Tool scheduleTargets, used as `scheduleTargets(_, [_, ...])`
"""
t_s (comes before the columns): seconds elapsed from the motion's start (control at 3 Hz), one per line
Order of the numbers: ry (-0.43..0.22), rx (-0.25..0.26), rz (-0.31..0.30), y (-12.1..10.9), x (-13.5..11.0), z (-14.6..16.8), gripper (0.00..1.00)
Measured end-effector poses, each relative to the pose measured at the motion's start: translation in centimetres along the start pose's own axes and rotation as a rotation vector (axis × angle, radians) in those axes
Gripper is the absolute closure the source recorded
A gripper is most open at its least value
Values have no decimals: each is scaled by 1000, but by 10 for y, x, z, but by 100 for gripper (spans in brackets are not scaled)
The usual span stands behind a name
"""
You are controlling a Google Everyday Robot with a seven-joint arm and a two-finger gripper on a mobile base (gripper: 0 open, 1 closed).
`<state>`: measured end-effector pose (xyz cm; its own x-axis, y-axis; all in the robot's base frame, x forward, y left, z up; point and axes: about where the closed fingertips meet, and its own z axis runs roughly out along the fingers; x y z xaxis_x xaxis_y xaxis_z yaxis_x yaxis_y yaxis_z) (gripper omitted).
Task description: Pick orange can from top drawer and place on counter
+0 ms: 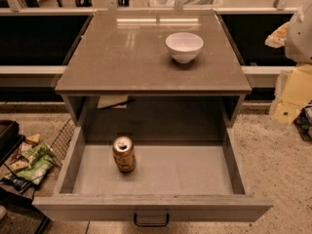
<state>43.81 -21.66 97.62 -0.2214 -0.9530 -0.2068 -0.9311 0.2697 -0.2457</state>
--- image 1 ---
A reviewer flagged orange soda can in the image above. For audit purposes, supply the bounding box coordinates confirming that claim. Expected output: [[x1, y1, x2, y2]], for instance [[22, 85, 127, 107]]
[[112, 136, 137, 173]]

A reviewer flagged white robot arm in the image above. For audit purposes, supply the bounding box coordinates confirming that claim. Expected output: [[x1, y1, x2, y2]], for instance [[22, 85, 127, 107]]
[[285, 0, 312, 64]]

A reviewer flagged grey cabinet with counter top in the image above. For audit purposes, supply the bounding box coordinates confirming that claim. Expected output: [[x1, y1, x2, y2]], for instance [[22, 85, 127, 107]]
[[54, 10, 254, 129]]

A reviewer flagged open grey top drawer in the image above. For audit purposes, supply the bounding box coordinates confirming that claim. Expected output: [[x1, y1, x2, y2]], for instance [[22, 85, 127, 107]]
[[33, 130, 272, 222]]

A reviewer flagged white paper label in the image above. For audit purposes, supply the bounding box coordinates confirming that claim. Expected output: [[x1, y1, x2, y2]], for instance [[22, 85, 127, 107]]
[[97, 96, 128, 109]]

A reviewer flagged white ceramic bowl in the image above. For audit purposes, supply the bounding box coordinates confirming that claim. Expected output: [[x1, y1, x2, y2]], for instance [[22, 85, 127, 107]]
[[165, 32, 204, 63]]

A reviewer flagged green snack bag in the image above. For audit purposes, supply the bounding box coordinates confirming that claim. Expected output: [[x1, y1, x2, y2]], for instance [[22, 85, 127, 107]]
[[17, 141, 54, 185]]

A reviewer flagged black bin at left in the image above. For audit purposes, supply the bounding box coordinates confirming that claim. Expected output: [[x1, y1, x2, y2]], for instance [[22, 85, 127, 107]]
[[0, 120, 25, 166]]

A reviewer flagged black wire basket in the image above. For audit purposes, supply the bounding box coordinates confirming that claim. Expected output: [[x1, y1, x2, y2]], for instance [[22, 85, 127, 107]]
[[50, 120, 75, 168]]

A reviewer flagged black drawer handle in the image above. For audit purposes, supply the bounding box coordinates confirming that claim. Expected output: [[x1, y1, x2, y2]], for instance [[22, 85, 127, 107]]
[[133, 214, 170, 228]]

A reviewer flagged wire basket at right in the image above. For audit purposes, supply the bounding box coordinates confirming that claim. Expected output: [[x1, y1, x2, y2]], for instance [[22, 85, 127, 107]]
[[294, 106, 312, 141]]

